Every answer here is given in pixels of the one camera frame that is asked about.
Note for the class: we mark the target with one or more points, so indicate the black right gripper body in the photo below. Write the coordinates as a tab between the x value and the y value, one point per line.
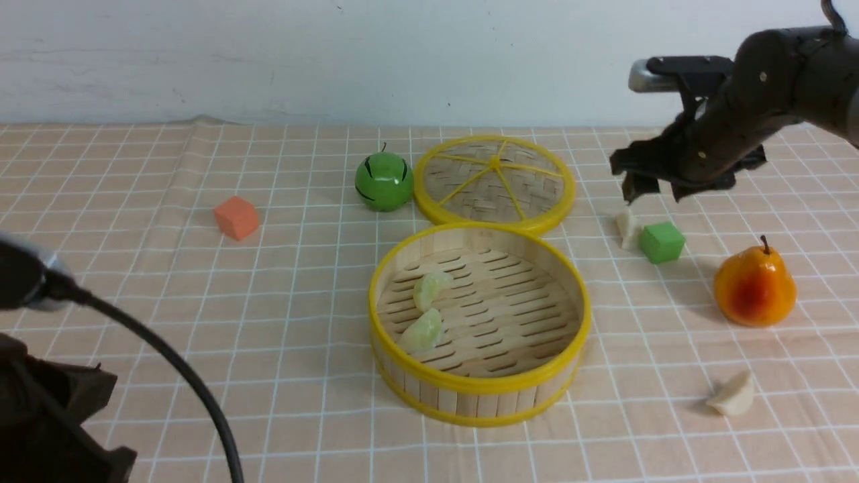
712	148

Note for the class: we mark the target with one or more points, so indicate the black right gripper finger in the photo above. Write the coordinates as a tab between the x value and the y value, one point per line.
682	188
635	186

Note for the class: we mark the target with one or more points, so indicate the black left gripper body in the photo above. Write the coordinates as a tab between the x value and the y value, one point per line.
43	407

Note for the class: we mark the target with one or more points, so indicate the white dumpling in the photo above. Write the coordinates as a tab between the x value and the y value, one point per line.
629	229
735	397

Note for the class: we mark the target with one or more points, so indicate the pale green dumpling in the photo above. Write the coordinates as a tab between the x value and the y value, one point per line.
427	289
424	334

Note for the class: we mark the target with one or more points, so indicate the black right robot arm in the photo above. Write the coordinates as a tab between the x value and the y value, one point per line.
732	105

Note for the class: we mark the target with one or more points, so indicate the yellow bamboo steamer lid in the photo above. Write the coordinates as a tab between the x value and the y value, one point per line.
494	179

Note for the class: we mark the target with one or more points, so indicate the yellow bamboo steamer tray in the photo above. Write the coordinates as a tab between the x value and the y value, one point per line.
513	324

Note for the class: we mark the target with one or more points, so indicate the green foam cube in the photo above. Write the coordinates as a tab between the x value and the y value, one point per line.
661	242

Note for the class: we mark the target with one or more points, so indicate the orange yellow toy pear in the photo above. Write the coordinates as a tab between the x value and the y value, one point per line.
754	288

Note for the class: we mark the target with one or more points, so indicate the checkered peach tablecloth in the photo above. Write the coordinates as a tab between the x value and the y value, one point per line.
275	323

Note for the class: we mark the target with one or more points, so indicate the green toy apple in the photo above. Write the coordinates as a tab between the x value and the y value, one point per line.
384	181

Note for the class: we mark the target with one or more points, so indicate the orange foam cube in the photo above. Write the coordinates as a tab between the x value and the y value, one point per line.
236	218

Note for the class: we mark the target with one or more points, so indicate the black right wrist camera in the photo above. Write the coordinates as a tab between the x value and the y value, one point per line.
694	78

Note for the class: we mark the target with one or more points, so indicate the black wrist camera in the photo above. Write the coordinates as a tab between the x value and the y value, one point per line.
694	78
25	267

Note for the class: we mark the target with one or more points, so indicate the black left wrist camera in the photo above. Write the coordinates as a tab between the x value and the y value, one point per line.
25	267

